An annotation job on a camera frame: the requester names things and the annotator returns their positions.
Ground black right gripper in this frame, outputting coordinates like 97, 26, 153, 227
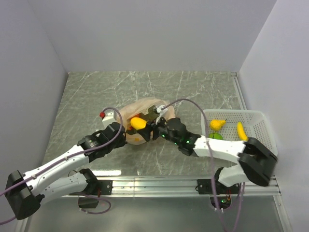
138, 114, 181, 146

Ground yellow mango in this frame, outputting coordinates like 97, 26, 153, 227
130, 117, 147, 131

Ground orange translucent plastic bag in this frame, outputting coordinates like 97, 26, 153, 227
119, 97, 169, 145

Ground bright green apple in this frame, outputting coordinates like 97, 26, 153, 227
208, 133, 224, 140

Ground yellow pear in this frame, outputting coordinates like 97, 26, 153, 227
209, 119, 226, 131

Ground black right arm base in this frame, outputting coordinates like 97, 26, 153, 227
195, 179, 241, 210

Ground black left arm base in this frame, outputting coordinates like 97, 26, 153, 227
70, 180, 113, 215

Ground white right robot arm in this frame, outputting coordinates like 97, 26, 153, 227
130, 117, 278, 193

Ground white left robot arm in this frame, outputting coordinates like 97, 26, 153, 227
3, 122, 126, 220

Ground green round fruit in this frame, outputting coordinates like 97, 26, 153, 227
148, 105, 159, 121

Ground yellow banana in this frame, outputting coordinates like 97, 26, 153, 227
237, 121, 248, 141

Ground white perforated plastic basket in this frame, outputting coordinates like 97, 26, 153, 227
200, 109, 278, 155

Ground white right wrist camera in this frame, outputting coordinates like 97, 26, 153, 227
155, 105, 168, 124

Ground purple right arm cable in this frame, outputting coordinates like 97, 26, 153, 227
159, 98, 246, 232

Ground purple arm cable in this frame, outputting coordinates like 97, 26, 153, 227
159, 98, 246, 232
0, 107, 127, 224

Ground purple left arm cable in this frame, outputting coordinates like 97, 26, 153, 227
0, 107, 127, 224

